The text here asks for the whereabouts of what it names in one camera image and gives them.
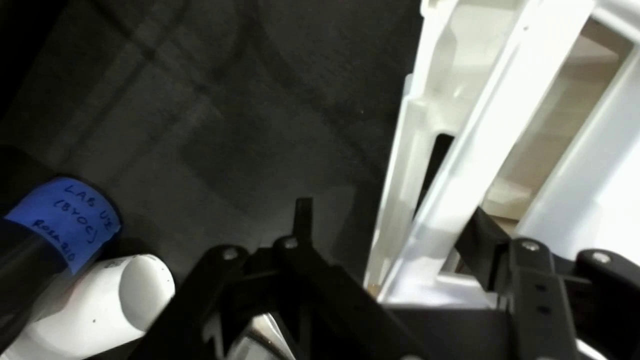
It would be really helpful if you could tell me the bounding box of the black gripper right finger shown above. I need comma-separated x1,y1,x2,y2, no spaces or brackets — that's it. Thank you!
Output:
454,203,640,360

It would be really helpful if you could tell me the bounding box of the white plastic box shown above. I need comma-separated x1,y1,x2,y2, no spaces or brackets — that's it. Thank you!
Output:
363,0,636,295

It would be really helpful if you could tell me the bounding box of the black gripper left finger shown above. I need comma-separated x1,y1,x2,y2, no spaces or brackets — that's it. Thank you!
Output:
128,195,431,360

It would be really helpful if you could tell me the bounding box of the dark bottle blue tape label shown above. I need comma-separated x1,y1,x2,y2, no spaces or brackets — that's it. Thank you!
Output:
0,146,126,350

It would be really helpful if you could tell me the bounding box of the white plastic cylinder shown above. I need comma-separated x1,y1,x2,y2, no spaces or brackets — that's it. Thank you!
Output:
0,251,178,360

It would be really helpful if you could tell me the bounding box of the white plastic rack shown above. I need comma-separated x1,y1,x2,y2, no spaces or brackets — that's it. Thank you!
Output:
379,0,640,309

